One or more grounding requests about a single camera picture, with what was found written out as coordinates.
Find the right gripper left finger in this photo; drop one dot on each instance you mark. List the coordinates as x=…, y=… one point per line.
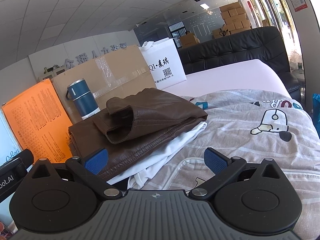
x=87, y=170

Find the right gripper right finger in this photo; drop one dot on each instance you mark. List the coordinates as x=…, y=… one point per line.
x=226, y=170

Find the brown leather jacket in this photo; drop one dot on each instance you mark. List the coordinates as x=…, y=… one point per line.
x=130, y=129

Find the large light blue box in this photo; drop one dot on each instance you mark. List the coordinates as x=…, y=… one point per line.
x=9, y=146

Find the cartoon printed bed sheet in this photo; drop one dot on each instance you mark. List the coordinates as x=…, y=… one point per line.
x=254, y=125

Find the white folded shirt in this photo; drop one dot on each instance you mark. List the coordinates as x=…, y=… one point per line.
x=138, y=174

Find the orange box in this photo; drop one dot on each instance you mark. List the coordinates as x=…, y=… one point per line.
x=40, y=122

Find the dark blue thermos bottle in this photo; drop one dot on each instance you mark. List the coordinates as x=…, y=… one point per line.
x=82, y=98

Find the brown cardboard box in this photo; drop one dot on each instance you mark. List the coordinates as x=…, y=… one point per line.
x=119, y=73

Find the white shopping bag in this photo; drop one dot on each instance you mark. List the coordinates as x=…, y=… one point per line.
x=164, y=62

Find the black leather sofa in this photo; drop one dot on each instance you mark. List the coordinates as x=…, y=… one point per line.
x=265, y=44

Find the stacked cardboard boxes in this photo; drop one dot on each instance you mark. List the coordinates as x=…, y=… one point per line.
x=235, y=20

